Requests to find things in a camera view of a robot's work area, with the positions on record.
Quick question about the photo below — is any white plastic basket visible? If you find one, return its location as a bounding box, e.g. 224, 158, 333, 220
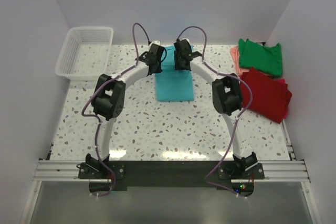
55, 26, 114, 81

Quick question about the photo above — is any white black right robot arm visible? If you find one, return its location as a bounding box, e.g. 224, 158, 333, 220
174, 39, 258, 178

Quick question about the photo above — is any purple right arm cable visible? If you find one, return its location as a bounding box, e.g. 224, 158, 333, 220
177, 26, 254, 196

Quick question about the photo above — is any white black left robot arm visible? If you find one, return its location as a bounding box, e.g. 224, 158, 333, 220
82, 41, 167, 178

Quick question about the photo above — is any aluminium front rail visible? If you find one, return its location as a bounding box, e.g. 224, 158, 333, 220
33, 160, 310, 182

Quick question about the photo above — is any red folded t shirt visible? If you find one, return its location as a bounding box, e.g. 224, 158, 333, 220
240, 68, 283, 124

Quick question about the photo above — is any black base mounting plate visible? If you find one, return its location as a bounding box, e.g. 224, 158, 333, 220
77, 161, 265, 197

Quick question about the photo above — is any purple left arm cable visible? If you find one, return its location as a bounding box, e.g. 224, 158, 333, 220
80, 22, 153, 198

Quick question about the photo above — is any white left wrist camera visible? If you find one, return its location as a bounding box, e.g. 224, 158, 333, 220
149, 40, 161, 47

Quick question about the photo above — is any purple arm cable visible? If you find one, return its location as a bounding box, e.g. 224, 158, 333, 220
80, 22, 153, 198
177, 26, 254, 196

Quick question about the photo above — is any pink folded t shirt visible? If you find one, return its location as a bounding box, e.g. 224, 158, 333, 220
230, 46, 249, 76

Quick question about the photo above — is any green folded t shirt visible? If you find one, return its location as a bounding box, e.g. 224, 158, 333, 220
238, 39, 283, 77

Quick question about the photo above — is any turquoise t shirt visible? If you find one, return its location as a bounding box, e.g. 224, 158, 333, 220
155, 46, 194, 102

